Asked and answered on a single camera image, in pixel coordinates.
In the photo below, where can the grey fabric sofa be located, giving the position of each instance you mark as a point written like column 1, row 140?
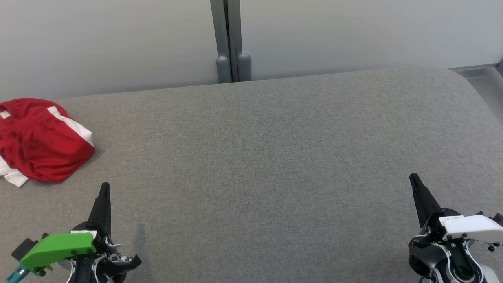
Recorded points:
column 275, row 177

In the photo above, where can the grey cylindrical post foot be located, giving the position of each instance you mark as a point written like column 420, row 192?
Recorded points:
column 244, row 67
column 223, row 70

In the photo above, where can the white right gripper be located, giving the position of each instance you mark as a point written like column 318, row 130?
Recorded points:
column 471, row 227

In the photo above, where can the red white shorts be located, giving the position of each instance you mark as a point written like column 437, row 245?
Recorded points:
column 43, row 145

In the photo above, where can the grey partition frame post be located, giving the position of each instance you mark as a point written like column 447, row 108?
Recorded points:
column 228, row 35

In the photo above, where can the grey partition base rail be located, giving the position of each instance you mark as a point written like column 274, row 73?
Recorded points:
column 475, row 67

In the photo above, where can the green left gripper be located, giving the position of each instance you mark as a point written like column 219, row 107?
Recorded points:
column 59, row 247

